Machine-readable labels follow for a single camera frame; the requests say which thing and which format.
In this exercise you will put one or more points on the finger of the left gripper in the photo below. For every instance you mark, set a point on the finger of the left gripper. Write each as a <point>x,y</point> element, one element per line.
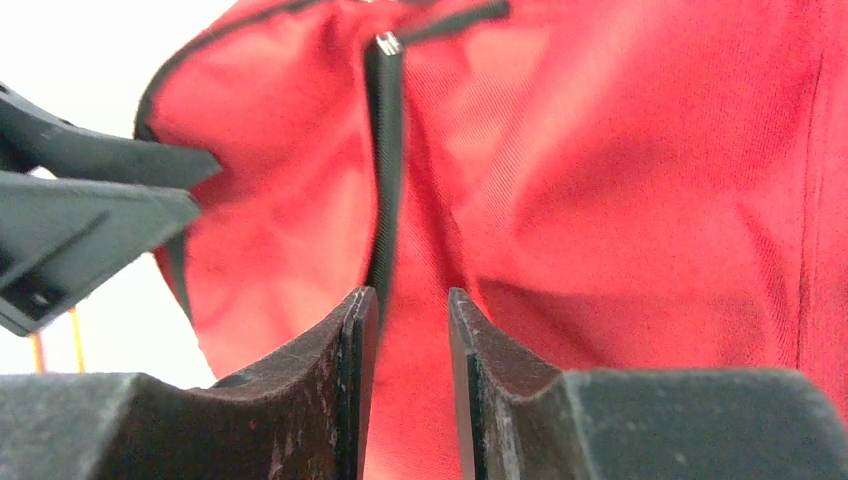
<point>61,239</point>
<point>32,137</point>

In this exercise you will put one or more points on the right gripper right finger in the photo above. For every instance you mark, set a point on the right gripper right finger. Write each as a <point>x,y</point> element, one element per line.
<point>520,417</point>

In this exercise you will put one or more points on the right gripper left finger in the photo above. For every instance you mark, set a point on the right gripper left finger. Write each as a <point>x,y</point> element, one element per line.
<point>301,412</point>

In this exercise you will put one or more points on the red backpack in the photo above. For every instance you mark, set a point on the red backpack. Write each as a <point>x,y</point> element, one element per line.
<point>619,184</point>

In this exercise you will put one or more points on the wooden rack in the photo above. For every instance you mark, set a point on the wooden rack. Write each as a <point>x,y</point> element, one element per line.
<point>59,347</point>

